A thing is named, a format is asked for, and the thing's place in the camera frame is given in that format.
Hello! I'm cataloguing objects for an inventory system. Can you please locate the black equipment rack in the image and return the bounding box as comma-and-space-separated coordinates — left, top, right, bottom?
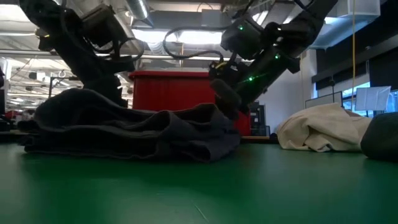
250, 100, 271, 137

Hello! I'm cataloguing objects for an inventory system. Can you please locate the light wooden desk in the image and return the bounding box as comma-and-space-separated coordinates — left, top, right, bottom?
241, 135, 279, 144

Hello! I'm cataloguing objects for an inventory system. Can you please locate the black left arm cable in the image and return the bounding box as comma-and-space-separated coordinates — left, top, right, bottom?
60, 0, 146, 63

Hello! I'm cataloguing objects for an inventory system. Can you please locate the grey partition panel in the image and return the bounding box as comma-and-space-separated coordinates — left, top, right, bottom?
304, 91, 343, 109

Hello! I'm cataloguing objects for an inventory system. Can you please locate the white board by window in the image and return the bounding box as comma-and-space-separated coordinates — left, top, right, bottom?
354, 85, 392, 112

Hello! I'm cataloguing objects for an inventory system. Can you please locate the dark green button shirt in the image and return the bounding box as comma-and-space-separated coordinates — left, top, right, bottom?
360, 111, 398, 162

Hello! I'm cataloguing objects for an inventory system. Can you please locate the yellow hanging cable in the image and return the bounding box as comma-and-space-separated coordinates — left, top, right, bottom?
351, 0, 357, 110

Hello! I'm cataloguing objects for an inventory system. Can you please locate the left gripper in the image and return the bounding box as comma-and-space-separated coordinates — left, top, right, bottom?
52, 29, 137, 109

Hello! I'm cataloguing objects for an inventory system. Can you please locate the red plastic laundry bin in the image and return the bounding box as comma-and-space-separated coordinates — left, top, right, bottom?
128, 70, 252, 137

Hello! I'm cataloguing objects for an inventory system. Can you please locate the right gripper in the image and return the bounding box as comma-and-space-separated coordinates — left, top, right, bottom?
208, 21, 302, 121

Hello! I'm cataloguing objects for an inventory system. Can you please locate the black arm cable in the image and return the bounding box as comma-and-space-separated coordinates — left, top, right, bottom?
60, 0, 146, 63
162, 26, 241, 61

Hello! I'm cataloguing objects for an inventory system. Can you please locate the long ceiling light strip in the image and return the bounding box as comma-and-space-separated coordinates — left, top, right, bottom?
0, 49, 233, 63

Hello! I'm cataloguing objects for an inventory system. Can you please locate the black metal frame stand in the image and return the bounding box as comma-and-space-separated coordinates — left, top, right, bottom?
48, 77, 82, 99

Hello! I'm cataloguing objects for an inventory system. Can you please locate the cream folded garment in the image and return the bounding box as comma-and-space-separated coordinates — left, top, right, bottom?
276, 102, 373, 153

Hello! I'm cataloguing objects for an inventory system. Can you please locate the dark grey garment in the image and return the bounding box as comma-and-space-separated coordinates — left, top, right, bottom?
17, 88, 242, 164

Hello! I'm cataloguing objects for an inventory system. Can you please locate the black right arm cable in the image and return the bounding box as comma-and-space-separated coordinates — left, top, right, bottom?
162, 26, 241, 61

